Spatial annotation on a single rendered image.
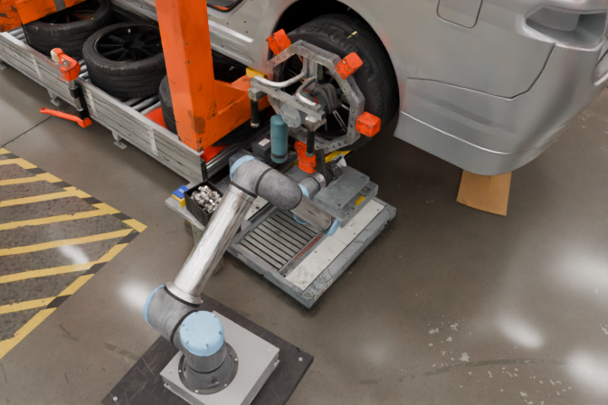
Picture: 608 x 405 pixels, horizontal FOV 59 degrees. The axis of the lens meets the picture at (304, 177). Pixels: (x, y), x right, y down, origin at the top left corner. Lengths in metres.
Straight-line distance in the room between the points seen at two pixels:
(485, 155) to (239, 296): 1.40
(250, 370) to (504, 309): 1.42
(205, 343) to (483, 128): 1.39
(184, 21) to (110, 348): 1.55
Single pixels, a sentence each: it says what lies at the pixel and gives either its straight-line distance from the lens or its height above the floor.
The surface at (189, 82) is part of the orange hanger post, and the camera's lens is 2.60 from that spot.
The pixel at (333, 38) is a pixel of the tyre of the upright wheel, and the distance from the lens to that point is 2.49.
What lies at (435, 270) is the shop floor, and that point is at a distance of 3.06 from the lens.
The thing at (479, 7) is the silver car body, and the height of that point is 1.48.
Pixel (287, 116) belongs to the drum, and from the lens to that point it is 2.54.
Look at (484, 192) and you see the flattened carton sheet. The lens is 3.57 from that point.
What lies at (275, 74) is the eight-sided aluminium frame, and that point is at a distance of 2.72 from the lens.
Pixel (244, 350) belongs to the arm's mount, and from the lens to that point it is 2.24.
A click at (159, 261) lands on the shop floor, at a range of 3.07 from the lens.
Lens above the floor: 2.36
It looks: 43 degrees down
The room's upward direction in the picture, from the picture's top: 2 degrees clockwise
